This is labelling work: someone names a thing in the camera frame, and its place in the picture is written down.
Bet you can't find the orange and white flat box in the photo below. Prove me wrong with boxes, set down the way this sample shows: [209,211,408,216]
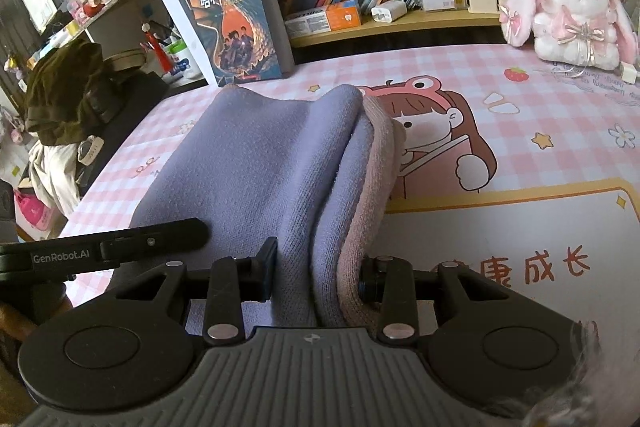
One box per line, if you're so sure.
[284,0,361,39]

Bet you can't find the purple and mauve knit sweater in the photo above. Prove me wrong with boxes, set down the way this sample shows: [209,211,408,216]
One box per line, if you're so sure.
[131,84,405,329]

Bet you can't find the white power adapter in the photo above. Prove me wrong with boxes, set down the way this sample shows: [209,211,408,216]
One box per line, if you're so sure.
[371,0,408,24]

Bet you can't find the white green lidded jar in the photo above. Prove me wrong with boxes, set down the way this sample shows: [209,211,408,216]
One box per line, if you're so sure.
[166,39,202,80]

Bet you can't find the white pink plush bunny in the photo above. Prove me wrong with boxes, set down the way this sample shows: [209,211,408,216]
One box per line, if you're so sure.
[498,0,638,72]

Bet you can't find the Harry Potter paperback book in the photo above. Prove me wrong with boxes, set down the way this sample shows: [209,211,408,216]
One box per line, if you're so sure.
[189,0,295,87]

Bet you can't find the dark olive jacket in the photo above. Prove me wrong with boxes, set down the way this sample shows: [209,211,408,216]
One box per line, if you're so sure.
[25,40,124,146]

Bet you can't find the pink checkered cartoon desk mat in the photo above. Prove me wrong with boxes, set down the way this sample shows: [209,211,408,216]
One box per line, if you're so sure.
[63,44,639,351]

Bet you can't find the white cloth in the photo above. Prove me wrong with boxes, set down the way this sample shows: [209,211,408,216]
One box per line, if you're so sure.
[28,141,80,218]

